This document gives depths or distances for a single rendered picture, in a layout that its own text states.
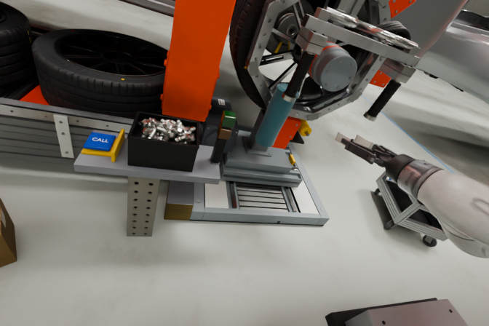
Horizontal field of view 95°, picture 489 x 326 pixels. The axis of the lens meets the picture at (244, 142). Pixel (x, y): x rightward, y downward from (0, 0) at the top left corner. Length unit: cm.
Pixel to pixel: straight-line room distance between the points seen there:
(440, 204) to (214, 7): 73
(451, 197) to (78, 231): 122
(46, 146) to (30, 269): 45
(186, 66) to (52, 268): 86
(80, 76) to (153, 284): 86
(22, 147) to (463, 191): 141
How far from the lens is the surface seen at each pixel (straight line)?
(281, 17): 145
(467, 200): 61
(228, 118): 70
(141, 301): 105
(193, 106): 85
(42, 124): 116
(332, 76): 85
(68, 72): 116
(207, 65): 79
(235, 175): 126
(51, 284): 112
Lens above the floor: 101
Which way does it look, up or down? 35 degrees down
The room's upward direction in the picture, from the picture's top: 22 degrees clockwise
